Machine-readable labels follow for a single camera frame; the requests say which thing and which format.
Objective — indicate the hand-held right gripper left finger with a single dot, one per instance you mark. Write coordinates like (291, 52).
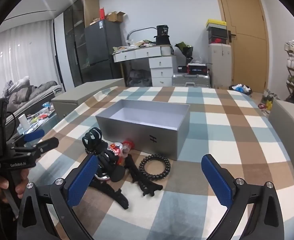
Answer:
(83, 180)

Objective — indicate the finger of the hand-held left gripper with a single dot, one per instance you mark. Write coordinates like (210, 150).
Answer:
(34, 135)
(48, 145)

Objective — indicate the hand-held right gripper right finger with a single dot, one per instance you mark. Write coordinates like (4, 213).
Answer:
(218, 180)

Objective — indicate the black hair claw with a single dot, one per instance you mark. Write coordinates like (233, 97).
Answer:
(86, 140)
(104, 160)

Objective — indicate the black long hair clip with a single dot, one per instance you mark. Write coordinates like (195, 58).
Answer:
(111, 192)
(136, 177)

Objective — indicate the black oval hair clip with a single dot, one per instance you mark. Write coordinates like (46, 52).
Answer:
(117, 174)

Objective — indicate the printed round pin badge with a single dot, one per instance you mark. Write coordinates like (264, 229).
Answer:
(115, 149)

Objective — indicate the red rimmed round pin badge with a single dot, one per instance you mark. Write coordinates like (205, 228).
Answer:
(128, 145)

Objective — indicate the grey rectangular box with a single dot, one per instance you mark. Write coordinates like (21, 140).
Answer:
(136, 132)

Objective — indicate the person's left hand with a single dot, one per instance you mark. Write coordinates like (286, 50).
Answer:
(24, 182)

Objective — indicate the white paper cup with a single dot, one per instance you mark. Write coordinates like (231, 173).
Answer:
(24, 122)

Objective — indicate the cluttered coffee table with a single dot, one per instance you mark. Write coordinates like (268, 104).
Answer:
(41, 118)

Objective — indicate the pile of grey clothes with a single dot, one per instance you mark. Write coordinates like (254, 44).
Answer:
(26, 92)

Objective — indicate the checked tablecloth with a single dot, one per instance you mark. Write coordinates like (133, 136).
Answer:
(212, 130)

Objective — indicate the white curtain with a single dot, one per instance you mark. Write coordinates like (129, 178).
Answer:
(19, 55)

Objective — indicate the black bin with plastic bags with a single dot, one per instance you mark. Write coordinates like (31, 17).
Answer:
(240, 89)

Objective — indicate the dark glass cabinet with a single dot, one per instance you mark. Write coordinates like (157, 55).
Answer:
(73, 42)

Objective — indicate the silver suitcase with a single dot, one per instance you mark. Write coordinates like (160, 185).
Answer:
(187, 80)

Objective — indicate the black box with red label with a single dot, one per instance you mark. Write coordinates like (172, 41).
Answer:
(197, 69)

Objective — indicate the black refrigerator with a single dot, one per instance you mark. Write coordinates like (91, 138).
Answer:
(101, 45)

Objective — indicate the grey bag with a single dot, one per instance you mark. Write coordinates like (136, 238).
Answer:
(139, 77)

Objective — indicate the white suitcase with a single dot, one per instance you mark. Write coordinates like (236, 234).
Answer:
(220, 65)

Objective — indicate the small black box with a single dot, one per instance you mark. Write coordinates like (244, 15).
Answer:
(182, 69)

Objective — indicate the white desk with drawers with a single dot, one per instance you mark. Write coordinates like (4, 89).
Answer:
(162, 65)

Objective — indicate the desk clutter pile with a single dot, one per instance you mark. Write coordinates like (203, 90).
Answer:
(136, 44)

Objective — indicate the dark green wrapped bouquet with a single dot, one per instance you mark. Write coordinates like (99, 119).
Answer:
(184, 48)

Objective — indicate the tall cardboard box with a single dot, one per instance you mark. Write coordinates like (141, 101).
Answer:
(90, 11)

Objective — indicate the wooden door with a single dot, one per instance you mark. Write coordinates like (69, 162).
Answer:
(244, 42)

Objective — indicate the red and black shoe box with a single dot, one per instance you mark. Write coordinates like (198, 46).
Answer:
(218, 40)

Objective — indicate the open cardboard box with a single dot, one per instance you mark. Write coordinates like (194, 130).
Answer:
(116, 17)

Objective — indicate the yellow shoe box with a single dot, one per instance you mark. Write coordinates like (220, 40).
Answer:
(215, 24)

